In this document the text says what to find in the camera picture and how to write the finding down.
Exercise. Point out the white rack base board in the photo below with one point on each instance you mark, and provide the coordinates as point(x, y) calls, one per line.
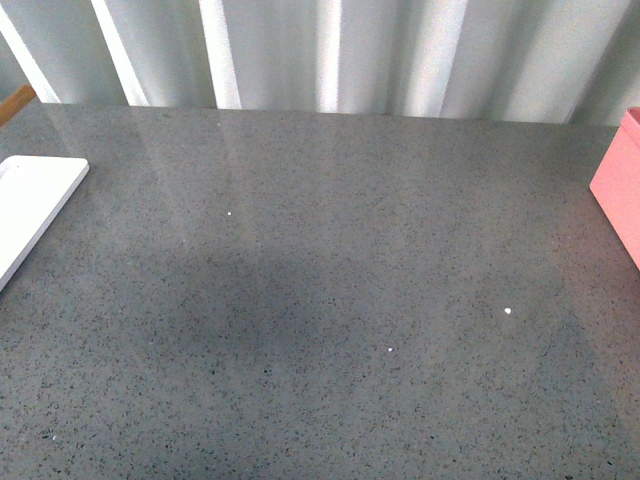
point(33, 191)

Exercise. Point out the pink box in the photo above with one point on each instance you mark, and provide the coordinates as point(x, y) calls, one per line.
point(616, 183)

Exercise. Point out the white pleated curtain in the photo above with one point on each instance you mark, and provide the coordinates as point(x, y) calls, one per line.
point(538, 61)

